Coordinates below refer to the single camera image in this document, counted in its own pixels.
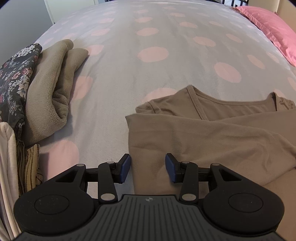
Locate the beige fleece garment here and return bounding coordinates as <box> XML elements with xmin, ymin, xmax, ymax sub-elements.
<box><xmin>23</xmin><ymin>39</ymin><xmax>89</xmax><ymax>147</ymax></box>

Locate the taupe long-sleeve shirt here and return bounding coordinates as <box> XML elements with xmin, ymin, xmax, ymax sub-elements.
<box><xmin>125</xmin><ymin>85</ymin><xmax>296</xmax><ymax>195</ymax></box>

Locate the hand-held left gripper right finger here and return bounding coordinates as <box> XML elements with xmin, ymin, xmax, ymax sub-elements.
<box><xmin>165</xmin><ymin>153</ymin><xmax>242</xmax><ymax>204</ymax></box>

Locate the pink pillow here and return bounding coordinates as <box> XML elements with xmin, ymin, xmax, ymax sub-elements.
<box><xmin>233</xmin><ymin>6</ymin><xmax>296</xmax><ymax>67</ymax></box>

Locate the white garment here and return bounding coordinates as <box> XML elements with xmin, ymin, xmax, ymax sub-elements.
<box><xmin>0</xmin><ymin>122</ymin><xmax>22</xmax><ymax>241</ymax></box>

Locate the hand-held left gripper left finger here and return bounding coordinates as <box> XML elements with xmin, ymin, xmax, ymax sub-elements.
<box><xmin>54</xmin><ymin>153</ymin><xmax>131</xmax><ymax>203</ymax></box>

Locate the dark floral garment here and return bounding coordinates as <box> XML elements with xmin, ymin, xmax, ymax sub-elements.
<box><xmin>0</xmin><ymin>43</ymin><xmax>43</xmax><ymax>142</ymax></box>

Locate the striped cloth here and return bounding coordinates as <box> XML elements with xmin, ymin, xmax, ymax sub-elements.
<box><xmin>16</xmin><ymin>143</ymin><xmax>44</xmax><ymax>195</ymax></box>

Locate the white door frame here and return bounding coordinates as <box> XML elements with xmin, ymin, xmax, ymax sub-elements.
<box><xmin>44</xmin><ymin>0</ymin><xmax>56</xmax><ymax>25</ymax></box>

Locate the beige padded headboard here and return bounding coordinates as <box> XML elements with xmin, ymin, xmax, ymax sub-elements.
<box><xmin>273</xmin><ymin>0</ymin><xmax>296</xmax><ymax>25</ymax></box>

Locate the polka dot bed sheet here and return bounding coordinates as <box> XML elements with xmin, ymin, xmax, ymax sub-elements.
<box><xmin>33</xmin><ymin>0</ymin><xmax>296</xmax><ymax>200</ymax></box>

